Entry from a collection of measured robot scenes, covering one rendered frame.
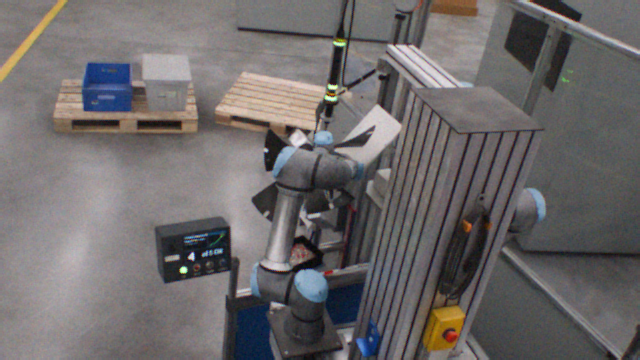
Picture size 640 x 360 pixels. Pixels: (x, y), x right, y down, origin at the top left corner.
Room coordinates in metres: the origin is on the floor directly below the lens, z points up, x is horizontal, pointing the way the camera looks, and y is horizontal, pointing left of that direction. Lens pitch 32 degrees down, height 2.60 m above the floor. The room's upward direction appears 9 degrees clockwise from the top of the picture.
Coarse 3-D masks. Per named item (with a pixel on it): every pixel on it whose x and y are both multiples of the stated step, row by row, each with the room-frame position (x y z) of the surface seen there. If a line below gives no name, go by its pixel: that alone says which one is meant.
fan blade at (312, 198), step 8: (312, 192) 2.24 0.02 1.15; (320, 192) 2.24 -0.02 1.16; (344, 192) 2.25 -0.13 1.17; (312, 200) 2.19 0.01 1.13; (320, 200) 2.19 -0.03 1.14; (336, 200) 2.19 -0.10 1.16; (344, 200) 2.19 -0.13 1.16; (352, 200) 2.19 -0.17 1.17; (312, 208) 2.15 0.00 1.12; (320, 208) 2.15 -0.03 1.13; (328, 208) 2.15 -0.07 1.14
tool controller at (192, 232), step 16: (176, 224) 1.75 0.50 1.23; (192, 224) 1.75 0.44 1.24; (208, 224) 1.76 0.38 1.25; (224, 224) 1.77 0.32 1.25; (160, 240) 1.64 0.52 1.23; (176, 240) 1.65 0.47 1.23; (192, 240) 1.68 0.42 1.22; (208, 240) 1.71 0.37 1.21; (224, 240) 1.74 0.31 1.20; (160, 256) 1.64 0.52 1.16; (176, 256) 1.64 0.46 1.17; (208, 256) 1.69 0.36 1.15; (224, 256) 1.72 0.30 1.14; (160, 272) 1.64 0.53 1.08; (176, 272) 1.62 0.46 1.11; (192, 272) 1.65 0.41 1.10; (208, 272) 1.68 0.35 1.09
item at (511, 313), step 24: (336, 120) 3.68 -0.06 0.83; (504, 264) 2.21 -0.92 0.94; (504, 288) 2.17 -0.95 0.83; (528, 288) 2.07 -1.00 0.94; (480, 312) 2.23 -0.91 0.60; (504, 312) 2.12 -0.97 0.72; (528, 312) 2.02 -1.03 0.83; (552, 312) 1.94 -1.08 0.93; (480, 336) 2.19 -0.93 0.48; (504, 336) 2.08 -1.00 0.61; (528, 336) 1.98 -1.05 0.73; (552, 336) 1.90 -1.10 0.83; (576, 336) 1.82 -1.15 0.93
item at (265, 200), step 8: (272, 184) 2.40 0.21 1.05; (264, 192) 2.38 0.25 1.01; (272, 192) 2.38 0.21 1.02; (256, 200) 2.37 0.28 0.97; (264, 200) 2.36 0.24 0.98; (272, 200) 2.35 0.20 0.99; (256, 208) 2.34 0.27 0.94; (264, 208) 2.34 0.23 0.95; (272, 208) 2.33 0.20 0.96; (272, 216) 2.31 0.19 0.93
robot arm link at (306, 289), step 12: (300, 276) 1.52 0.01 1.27; (312, 276) 1.54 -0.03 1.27; (288, 288) 1.49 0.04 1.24; (300, 288) 1.47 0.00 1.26; (312, 288) 1.48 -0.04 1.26; (324, 288) 1.50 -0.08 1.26; (288, 300) 1.47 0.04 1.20; (300, 300) 1.47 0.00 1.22; (312, 300) 1.46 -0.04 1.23; (324, 300) 1.50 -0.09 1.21; (300, 312) 1.47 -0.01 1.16; (312, 312) 1.46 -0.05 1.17
